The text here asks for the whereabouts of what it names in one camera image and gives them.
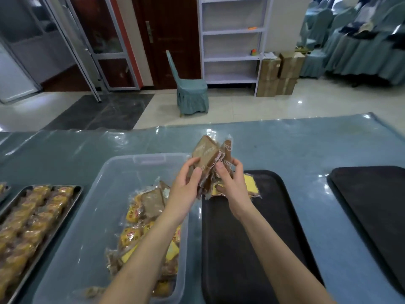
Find person's right hand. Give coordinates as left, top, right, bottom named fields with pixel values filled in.
left=215, top=158, right=257, bottom=219

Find person's left hand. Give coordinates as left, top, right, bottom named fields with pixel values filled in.
left=162, top=157, right=203, bottom=226

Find narrow brown snack packet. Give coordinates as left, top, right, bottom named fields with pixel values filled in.
left=218, top=135, right=235, bottom=178

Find brown bread slice packet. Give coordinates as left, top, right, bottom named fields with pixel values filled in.
left=191, top=134, right=223, bottom=200

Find person's right forearm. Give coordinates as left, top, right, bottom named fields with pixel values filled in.
left=232, top=206, right=337, bottom=304

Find person's left forearm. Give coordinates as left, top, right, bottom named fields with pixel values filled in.
left=99, top=214, right=188, bottom=304

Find yellow cake packet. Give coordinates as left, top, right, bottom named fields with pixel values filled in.
left=210, top=173, right=263, bottom=200

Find black plastic tray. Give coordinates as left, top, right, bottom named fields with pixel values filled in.
left=327, top=166, right=405, bottom=295
left=201, top=170, right=325, bottom=304

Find blue-grey plastic tablecloth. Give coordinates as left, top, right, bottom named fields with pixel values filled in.
left=0, top=112, right=405, bottom=304

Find pile of wrapped snack packets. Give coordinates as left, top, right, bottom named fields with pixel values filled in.
left=105, top=178, right=183, bottom=299

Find brown cardboard box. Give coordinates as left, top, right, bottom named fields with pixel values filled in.
left=277, top=78, right=298, bottom=96
left=255, top=78, right=280, bottom=98
left=278, top=51, right=306, bottom=80
left=257, top=57, right=281, bottom=81

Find teal covered chair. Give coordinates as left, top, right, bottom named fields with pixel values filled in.
left=166, top=50, right=210, bottom=118

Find clear plastic bin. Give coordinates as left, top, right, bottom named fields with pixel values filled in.
left=32, top=153, right=191, bottom=304

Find white shelf unit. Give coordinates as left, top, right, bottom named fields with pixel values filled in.
left=196, top=0, right=275, bottom=97

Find dark brown wooden door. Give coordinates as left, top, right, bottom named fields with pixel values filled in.
left=131, top=0, right=203, bottom=91

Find aluminium framed glass door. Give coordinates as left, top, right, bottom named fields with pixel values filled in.
left=40, top=0, right=141, bottom=102

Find group of teal covered chairs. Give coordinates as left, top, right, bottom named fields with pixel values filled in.
left=297, top=0, right=405, bottom=87

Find rows of wrapped yellow pastries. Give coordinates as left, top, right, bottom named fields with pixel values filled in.
left=0, top=185, right=75, bottom=298

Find glass partition wall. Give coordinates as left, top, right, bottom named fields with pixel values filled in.
left=0, top=0, right=78, bottom=104

